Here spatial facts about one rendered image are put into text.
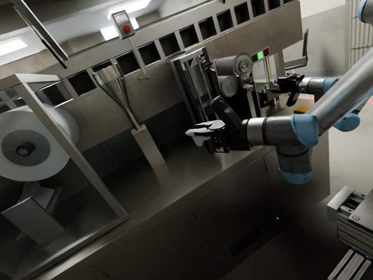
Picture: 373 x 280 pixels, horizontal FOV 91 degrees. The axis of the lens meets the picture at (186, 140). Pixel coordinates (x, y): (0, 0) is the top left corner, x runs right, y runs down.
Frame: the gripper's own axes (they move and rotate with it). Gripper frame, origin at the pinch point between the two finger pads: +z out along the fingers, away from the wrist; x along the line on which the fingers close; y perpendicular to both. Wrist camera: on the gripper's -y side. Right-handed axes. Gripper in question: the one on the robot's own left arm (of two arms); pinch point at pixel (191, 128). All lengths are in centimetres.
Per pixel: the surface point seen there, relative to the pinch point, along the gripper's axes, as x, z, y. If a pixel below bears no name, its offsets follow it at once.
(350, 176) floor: 131, -48, 107
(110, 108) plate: 18, 76, -11
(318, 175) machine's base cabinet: 84, -29, 75
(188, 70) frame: 28.5, 14.7, -18.1
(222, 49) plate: 93, 26, -24
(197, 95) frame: 30.2, 14.7, -5.6
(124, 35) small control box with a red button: 17, 36, -41
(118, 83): 11, 46, -22
